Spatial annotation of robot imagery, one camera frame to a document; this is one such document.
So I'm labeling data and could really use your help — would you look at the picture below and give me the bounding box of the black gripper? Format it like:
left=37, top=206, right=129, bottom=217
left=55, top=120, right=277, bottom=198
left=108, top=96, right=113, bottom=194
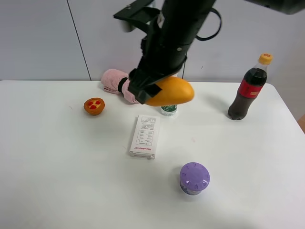
left=128, top=0, right=215, bottom=104

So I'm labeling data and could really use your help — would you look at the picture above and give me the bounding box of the yellow mango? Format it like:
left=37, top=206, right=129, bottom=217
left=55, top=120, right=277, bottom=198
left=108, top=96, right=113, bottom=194
left=145, top=76, right=194, bottom=106

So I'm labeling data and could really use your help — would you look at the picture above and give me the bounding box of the brown object at edge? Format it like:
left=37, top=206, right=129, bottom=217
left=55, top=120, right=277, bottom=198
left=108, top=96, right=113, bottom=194
left=297, top=114, right=305, bottom=133

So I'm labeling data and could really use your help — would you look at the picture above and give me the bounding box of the rolled pink towel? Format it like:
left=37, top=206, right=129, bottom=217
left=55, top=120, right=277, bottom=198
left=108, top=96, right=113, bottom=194
left=101, top=69, right=139, bottom=104

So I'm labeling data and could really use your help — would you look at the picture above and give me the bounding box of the clear water bottle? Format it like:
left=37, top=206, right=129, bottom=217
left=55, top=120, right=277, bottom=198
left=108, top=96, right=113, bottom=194
left=161, top=105, right=178, bottom=117

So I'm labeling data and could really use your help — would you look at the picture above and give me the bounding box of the fruit tart toy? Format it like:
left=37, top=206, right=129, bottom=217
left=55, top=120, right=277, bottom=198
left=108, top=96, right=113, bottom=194
left=83, top=98, right=105, bottom=115

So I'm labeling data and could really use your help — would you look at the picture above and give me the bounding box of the white rectangular box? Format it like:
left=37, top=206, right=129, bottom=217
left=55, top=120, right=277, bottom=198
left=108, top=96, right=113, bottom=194
left=129, top=115, right=161, bottom=159

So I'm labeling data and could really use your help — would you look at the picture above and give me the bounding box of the purple lidded container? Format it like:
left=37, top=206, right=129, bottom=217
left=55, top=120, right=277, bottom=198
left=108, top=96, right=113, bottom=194
left=180, top=162, right=210, bottom=195

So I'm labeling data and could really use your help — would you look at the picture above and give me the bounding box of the cola bottle yellow cap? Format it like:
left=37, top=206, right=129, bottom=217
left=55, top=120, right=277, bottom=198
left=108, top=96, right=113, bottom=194
left=228, top=53, right=273, bottom=120

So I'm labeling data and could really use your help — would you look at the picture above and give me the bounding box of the black hair tie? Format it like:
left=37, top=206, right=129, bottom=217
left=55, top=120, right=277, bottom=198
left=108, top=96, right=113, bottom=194
left=117, top=77, right=130, bottom=94

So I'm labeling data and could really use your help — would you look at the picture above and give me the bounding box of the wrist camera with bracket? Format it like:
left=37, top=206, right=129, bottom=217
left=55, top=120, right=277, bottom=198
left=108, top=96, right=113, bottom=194
left=113, top=0, right=160, bottom=34

